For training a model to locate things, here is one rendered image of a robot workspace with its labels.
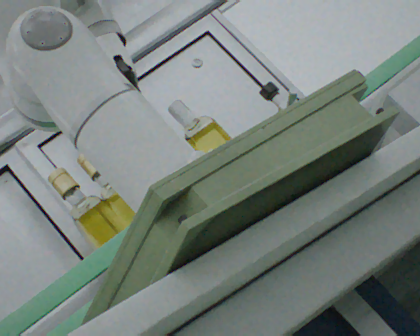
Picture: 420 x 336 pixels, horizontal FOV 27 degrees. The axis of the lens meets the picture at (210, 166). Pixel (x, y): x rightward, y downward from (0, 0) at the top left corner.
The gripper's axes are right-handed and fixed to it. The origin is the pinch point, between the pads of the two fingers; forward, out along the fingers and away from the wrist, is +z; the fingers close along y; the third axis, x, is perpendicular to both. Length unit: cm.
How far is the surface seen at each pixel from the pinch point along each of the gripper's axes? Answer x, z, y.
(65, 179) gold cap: -16.0, 7.2, 1.9
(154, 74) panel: 8.4, -14.0, -12.6
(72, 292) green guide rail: -22.1, 29.7, 13.6
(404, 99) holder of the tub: 26, 30, 34
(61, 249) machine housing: -20.4, 10.8, -16.2
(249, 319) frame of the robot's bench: -9, 52, 51
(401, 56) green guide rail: 45.0, 10.0, 4.3
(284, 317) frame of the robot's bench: -5, 53, 50
